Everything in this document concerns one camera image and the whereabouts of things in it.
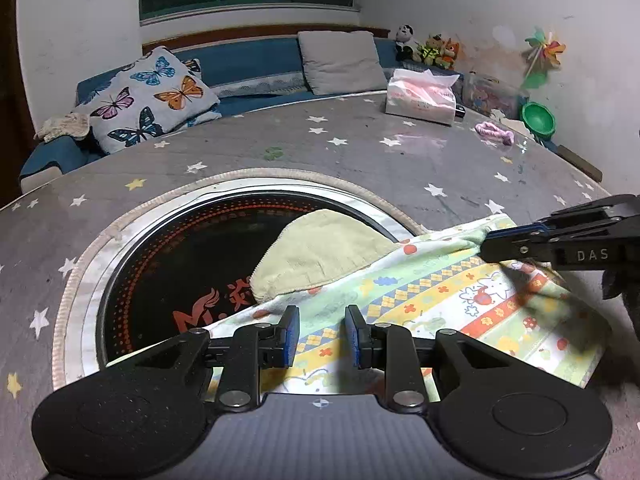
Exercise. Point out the person's right hand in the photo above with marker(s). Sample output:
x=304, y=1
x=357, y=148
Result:
x=612, y=282

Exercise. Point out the panda plush toy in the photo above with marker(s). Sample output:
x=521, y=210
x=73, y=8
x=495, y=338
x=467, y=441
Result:
x=407, y=40

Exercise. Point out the patterned children's jacket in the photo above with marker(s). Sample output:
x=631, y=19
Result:
x=450, y=300

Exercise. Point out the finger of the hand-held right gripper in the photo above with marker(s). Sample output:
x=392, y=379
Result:
x=585, y=210
x=515, y=247

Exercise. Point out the round built-in induction cooker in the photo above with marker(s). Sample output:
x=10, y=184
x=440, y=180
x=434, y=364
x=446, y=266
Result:
x=200, y=240

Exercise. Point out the tissue pack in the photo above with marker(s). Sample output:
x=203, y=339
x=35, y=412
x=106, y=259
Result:
x=420, y=105

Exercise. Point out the clear plastic storage box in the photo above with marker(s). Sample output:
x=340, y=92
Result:
x=492, y=95

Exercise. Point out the blue sofa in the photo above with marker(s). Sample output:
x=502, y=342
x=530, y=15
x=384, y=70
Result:
x=250, y=62

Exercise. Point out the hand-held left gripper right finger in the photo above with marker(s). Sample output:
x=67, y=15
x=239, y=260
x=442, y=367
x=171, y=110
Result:
x=354, y=335

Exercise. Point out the grey star tablecloth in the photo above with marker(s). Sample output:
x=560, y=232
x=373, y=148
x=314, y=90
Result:
x=350, y=160

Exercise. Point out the small black remote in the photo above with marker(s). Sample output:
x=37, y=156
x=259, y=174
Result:
x=460, y=111

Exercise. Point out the pink scrunchie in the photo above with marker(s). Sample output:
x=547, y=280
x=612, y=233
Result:
x=492, y=130

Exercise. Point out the orange fox plush toy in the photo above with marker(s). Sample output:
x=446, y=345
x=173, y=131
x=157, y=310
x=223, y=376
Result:
x=450, y=52

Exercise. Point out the colourful pinwheel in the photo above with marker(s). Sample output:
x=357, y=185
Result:
x=542, y=50

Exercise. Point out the cream floral cloth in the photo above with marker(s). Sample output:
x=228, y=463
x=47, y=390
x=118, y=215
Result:
x=62, y=126

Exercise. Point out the green plastic bowl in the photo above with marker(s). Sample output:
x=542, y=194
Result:
x=537, y=117

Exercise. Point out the butterfly print pillow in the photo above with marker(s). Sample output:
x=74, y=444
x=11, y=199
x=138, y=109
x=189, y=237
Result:
x=145, y=100

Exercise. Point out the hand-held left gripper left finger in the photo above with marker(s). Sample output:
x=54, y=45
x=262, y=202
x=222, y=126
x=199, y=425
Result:
x=291, y=335

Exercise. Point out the beige pillow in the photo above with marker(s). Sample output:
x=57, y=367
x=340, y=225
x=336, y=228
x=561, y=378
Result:
x=340, y=62

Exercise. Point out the bear plush toy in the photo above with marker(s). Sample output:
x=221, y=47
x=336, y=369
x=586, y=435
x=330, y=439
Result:
x=431, y=52

